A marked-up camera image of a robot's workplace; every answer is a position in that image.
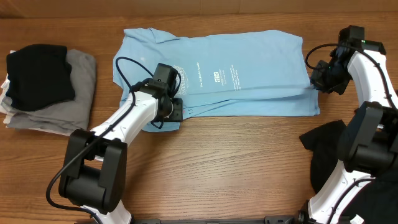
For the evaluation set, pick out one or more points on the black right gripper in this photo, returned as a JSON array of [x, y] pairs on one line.
[[317, 81]]

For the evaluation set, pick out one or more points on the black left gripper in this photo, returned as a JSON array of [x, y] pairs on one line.
[[177, 113]]

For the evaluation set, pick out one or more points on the light blue t-shirt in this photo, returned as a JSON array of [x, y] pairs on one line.
[[247, 74]]

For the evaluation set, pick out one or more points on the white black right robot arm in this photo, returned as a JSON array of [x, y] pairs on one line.
[[367, 147]]

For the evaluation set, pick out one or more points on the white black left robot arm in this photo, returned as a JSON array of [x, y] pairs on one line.
[[93, 175]]

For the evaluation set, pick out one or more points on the black shirt pile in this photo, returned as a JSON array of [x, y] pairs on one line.
[[322, 141]]

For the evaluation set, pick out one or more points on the folded grey garment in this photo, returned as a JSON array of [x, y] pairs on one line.
[[63, 118]]

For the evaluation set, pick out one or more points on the folded black garment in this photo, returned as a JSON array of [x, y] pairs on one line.
[[39, 76]]

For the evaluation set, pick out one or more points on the folded white garment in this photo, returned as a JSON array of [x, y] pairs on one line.
[[6, 101]]

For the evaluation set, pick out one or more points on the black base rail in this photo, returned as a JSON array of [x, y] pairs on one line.
[[217, 221]]

